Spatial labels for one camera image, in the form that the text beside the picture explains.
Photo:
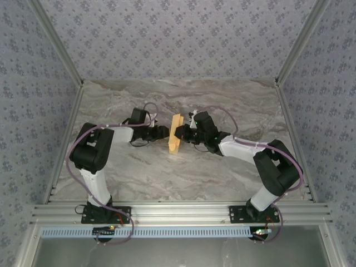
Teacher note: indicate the tan cardboard paper box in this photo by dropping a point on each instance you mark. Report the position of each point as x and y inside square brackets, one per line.
[173, 139]

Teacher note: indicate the left aluminium side rail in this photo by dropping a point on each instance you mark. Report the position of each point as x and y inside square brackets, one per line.
[66, 139]

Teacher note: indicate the right aluminium side rail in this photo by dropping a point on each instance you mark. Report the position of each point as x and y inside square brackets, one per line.
[289, 122]

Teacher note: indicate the small circuit board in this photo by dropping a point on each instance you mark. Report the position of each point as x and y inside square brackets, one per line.
[101, 231]
[260, 231]

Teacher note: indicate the aluminium side rail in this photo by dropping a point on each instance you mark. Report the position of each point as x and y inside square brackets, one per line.
[289, 122]
[66, 139]

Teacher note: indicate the left small circuit board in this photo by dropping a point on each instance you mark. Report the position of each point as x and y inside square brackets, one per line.
[101, 231]

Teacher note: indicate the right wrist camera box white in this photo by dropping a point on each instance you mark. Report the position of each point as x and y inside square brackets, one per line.
[192, 122]

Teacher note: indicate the right small circuit board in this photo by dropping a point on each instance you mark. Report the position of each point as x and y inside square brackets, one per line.
[260, 231]

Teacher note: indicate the grey metal sheet panel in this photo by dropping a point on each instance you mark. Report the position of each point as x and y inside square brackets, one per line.
[180, 253]

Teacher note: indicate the right aluminium frame post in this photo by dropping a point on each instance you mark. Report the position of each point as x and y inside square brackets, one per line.
[300, 41]

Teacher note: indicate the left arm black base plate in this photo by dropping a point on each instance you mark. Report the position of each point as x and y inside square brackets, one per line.
[125, 214]

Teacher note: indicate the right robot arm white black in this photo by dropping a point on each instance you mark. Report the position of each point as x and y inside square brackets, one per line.
[239, 147]

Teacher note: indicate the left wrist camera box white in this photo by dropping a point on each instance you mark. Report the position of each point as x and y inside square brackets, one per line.
[153, 119]

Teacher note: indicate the aluminium frame post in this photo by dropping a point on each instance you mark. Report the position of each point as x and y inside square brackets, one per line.
[300, 41]
[58, 41]

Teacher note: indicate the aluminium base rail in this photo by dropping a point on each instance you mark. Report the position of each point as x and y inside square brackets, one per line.
[180, 212]

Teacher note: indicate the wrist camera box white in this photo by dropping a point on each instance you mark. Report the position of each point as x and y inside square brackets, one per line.
[153, 119]
[192, 122]

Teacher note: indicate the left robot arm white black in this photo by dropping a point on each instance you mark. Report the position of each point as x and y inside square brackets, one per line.
[96, 183]

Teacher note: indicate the left aluminium frame post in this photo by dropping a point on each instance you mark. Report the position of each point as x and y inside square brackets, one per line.
[58, 41]

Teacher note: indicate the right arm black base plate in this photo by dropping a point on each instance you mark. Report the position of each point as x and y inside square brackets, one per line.
[236, 215]

